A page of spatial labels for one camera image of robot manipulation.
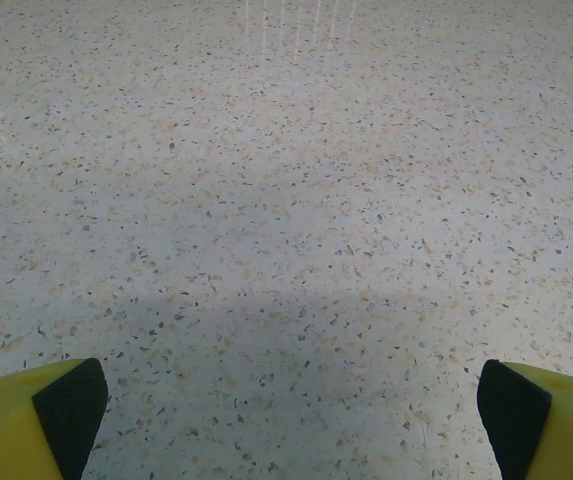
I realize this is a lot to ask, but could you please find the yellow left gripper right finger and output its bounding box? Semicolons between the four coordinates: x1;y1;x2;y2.
476;358;573;480

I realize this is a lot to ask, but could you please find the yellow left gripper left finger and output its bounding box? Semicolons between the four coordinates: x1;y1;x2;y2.
0;357;110;480

